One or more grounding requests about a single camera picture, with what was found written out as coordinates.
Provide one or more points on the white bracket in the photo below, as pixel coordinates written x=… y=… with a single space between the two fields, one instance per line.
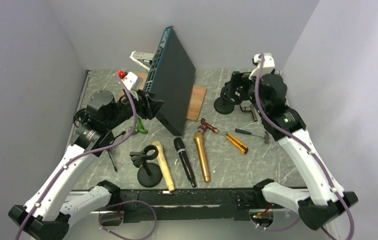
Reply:
x=142 y=59

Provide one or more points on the black microphone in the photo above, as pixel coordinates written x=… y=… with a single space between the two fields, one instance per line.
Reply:
x=182 y=153

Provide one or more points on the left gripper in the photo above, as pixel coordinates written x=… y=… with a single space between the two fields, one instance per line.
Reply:
x=151 y=106

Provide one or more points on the dark metal tap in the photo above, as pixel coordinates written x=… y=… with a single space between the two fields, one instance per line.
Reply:
x=249 y=109

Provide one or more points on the wooden board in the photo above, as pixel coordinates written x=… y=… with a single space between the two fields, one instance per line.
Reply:
x=197 y=102

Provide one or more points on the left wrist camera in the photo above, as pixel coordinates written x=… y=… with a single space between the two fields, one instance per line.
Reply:
x=131 y=81

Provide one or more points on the light gold microphone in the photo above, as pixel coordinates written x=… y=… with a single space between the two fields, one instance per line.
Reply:
x=164 y=166

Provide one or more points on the green plastic tap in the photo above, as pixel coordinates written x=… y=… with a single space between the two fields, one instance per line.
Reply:
x=139 y=127

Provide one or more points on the blue network switch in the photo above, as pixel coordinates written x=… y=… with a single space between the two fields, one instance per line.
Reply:
x=170 y=58

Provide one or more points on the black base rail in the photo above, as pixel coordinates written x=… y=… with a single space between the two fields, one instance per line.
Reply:
x=191 y=204

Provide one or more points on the black handled hammer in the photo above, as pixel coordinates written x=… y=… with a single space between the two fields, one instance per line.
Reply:
x=264 y=135

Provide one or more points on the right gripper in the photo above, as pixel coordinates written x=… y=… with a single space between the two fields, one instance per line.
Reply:
x=240 y=79

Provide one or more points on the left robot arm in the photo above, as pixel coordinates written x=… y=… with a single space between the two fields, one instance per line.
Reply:
x=47 y=215

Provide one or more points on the black round-base mic stand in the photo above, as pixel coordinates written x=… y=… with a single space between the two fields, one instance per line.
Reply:
x=149 y=174

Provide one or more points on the yellow utility knife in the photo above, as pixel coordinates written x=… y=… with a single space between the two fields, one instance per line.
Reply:
x=236 y=142

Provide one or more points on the red brown tap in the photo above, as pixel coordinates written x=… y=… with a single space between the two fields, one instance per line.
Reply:
x=206 y=126

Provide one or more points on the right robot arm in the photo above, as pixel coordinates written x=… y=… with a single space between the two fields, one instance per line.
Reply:
x=325 y=198

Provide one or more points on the dark gold microphone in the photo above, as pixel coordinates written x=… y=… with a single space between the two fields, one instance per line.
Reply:
x=199 y=142

